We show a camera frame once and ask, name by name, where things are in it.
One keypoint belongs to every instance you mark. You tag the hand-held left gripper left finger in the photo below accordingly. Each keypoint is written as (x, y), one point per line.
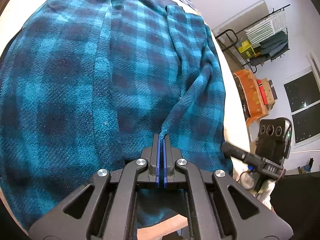
(157, 160)

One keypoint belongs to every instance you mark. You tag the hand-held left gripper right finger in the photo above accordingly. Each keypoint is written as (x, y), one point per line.
(165, 160)

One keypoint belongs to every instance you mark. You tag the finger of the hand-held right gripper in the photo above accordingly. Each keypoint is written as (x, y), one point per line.
(235, 152)

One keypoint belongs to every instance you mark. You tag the teal plaid fleece jacket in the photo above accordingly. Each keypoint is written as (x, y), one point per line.
(75, 80)

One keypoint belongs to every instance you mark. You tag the black metal clothes rack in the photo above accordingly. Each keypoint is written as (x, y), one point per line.
(230, 30)

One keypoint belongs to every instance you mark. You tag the person's right hand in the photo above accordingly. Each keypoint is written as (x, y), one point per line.
(267, 190)

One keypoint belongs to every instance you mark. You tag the cardboard box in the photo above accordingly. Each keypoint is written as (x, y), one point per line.
(271, 92)

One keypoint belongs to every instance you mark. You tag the red box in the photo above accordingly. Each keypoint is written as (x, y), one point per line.
(262, 91)

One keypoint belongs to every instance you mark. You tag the tan blanket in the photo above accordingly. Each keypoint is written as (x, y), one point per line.
(232, 92)

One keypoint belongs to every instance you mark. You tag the dark window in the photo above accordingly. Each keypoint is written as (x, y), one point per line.
(302, 90)

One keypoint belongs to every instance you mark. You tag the yellow box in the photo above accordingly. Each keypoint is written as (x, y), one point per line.
(246, 48)

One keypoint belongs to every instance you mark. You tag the dark hanging garments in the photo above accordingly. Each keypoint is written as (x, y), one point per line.
(275, 42)

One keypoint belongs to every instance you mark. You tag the white knitted garment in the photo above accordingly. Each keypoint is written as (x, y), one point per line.
(265, 27)

